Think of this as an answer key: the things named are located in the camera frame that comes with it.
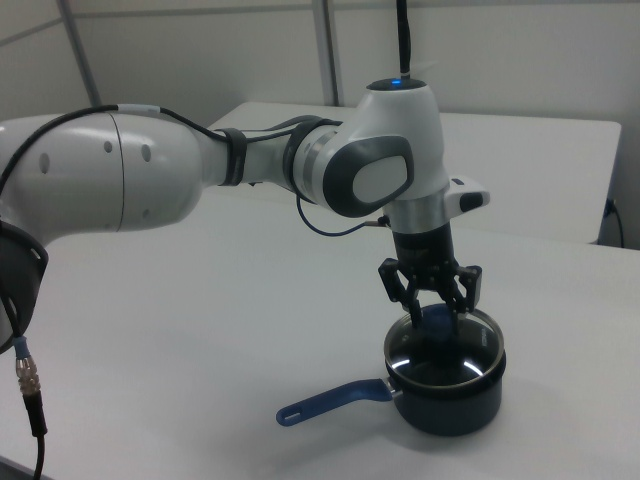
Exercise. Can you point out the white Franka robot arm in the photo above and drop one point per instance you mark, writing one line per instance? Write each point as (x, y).
(75, 170)

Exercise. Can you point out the white table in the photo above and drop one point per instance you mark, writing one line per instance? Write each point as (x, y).
(525, 165)

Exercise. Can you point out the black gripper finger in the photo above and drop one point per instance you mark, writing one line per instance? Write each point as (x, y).
(400, 290)
(472, 290)

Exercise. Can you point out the grey partition post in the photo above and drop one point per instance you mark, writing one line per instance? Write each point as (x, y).
(82, 55)
(330, 50)

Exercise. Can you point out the glass lid with blue knob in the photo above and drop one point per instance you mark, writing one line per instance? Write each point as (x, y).
(440, 365)

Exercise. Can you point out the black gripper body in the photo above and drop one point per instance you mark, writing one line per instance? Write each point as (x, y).
(425, 250)

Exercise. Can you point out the black camera pole with clamp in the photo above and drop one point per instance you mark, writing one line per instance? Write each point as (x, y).
(404, 40)

